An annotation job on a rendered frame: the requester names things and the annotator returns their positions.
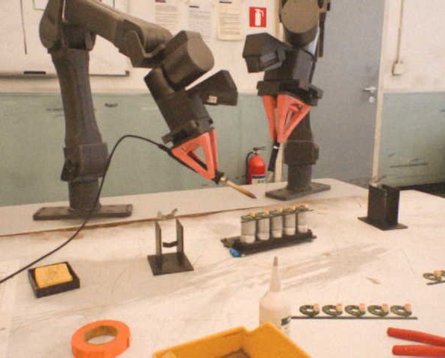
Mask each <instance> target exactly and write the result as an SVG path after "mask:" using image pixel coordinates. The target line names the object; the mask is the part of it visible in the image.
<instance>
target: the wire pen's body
mask: <svg viewBox="0 0 445 358"><path fill-rule="evenodd" d="M279 146H280V142H277V133H276V139H275V142H274V146H272V148H273V152H272V156H271V158H270V161H269V165H268V168H267V171H268V172H274V168H275V165H276V159H277V156H278V150H281V149H280V148H279Z"/></svg>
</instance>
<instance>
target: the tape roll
mask: <svg viewBox="0 0 445 358"><path fill-rule="evenodd" d="M103 335H109V336H114V337H115V338H113V340H111V341H109V342H105V343H99V344H93V343H89V342H87V341H89V340H91V339H93V338H95V337H96V336H103ZM129 345H131V331H130V328H129V326H127V325H126V324H124V323H122V322H120V321H118V320H113V321H111V319H107V320H105V321H95V322H92V323H89V324H86V325H84V326H83V327H81V328H80V329H77V330H76V331H75V332H74V334H73V336H72V341H71V349H72V355H74V356H75V357H76V358H115V357H116V356H118V355H120V354H122V353H123V352H125V351H126V349H127V348H128V347H129Z"/></svg>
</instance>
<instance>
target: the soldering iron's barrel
mask: <svg viewBox="0 0 445 358"><path fill-rule="evenodd" d="M220 183H221V184H222V185H224V186H226V185H228V186H231V187H233V188H234V189H235V190H237V191H238V192H241V193H242V194H244V195H247V196H248V197H250V198H254V196H255V195H254V194H252V193H251V192H248V191H246V190H245V189H244V188H242V187H240V186H238V185H237V184H235V183H232V182H231V181H228V178H226V177H224V176H223V177H222V178H221V180H220Z"/></svg>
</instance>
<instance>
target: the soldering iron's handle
mask: <svg viewBox="0 0 445 358"><path fill-rule="evenodd" d="M158 148H159V149H160V150H163V151H165V152H167V153H168V155H169V156H170V157H171V158H173V159H174V160H177V162H178V163H180V164H181V165H183V166H185V167H187V168H188V169H191V170H193V171H194V172H196V173H198V172H197V171H196V170H195V169H193V168H192V167H191V166H189V165H187V164H186V163H184V162H183V160H181V159H180V158H178V157H177V156H175V155H174V154H173V153H172V151H171V149H170V148H169V147H167V146H165V145H164V144H159V145H158ZM187 155H189V154H187ZM189 156H190V157H191V158H193V159H194V160H195V162H196V163H197V164H199V165H200V166H201V167H202V168H203V169H205V170H206V171H207V170H208V167H207V165H206V164H204V163H203V162H201V160H198V159H196V158H195V157H193V156H191V155H189ZM214 175H216V177H214V178H212V179H210V180H212V181H213V182H214V183H215V184H217V185H219V184H220V180H221V178H222V177H223V176H224V172H219V171H218V170H217V169H214Z"/></svg>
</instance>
